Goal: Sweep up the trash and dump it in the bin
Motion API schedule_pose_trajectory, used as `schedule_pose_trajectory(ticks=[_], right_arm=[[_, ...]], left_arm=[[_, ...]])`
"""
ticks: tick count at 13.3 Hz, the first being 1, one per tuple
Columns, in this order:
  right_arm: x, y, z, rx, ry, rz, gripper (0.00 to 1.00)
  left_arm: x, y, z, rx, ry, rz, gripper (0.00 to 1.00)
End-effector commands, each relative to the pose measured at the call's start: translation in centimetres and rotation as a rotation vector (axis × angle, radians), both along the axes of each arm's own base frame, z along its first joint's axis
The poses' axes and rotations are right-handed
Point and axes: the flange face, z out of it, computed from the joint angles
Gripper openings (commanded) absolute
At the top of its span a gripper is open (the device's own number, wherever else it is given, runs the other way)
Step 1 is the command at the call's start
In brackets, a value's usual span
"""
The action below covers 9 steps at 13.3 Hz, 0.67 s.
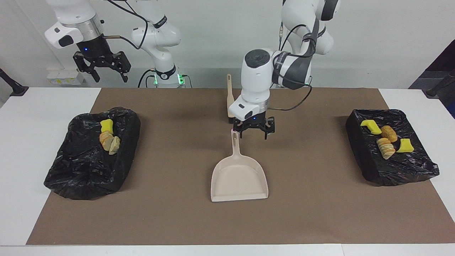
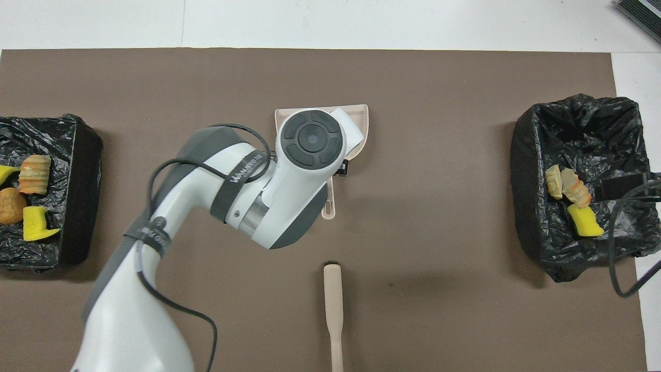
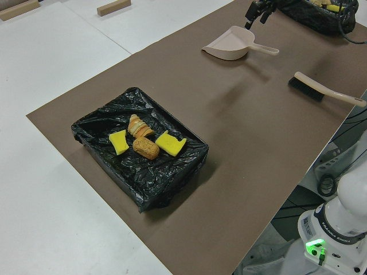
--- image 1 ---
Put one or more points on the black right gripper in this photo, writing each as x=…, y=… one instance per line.
x=95, y=51

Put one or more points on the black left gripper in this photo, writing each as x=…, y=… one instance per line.
x=253, y=122

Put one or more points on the beige brush with black bristles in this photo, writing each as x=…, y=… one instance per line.
x=230, y=97

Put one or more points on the beige plastic dustpan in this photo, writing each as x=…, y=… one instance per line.
x=240, y=181

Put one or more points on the orange striped sponge scrap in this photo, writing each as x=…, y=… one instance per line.
x=105, y=139

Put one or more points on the pale beige sponge scrap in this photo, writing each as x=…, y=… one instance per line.
x=386, y=148
x=114, y=145

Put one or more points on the yellow wedge sponge piece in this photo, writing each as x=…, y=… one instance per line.
x=371, y=126

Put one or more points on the brown cork-like chunk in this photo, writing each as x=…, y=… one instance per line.
x=389, y=133

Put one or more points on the yellow curved sponge piece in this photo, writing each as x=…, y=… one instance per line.
x=405, y=145

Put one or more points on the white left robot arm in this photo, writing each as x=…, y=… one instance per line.
x=259, y=81

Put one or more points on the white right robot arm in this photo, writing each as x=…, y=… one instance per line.
x=160, y=35

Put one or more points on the bin with black bag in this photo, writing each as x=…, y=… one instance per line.
x=359, y=149
x=81, y=167

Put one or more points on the black stand leg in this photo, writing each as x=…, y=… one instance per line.
x=440, y=85
x=14, y=87

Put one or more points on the brown table mat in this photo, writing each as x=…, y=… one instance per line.
x=227, y=220

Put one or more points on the dark blue partition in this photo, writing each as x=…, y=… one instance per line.
x=449, y=58

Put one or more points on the white wall socket box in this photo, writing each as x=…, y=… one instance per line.
x=65, y=77

